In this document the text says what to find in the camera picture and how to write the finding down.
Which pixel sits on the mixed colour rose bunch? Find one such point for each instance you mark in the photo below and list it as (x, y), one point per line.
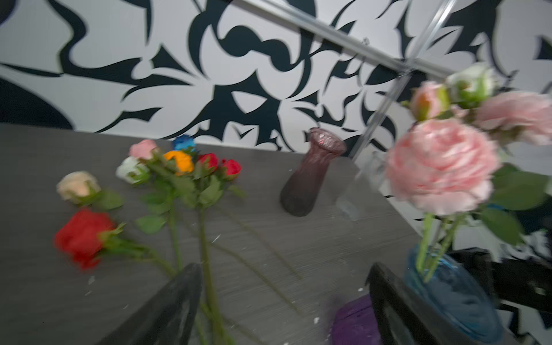
(198, 181)

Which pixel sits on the dark maroon glass vase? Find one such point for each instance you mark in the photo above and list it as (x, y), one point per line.
(299, 194)

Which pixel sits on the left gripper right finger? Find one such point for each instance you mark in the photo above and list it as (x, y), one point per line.
(403, 317)

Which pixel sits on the pink peony stem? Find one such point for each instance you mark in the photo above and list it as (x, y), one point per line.
(450, 165)

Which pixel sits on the cream rose flower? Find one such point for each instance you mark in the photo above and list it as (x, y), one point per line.
(83, 189)

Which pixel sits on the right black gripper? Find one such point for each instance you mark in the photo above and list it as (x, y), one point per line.
(525, 282)

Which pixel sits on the red rose flower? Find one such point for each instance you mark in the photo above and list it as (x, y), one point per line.
(89, 236)

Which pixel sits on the purple blue glass vase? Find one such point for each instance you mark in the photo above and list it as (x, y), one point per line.
(452, 292)

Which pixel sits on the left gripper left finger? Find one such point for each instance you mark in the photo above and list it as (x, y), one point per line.
(168, 317)

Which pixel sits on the clear glass vase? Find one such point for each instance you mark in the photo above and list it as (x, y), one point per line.
(356, 199)

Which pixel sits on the white rose stem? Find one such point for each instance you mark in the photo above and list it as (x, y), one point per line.
(470, 87)

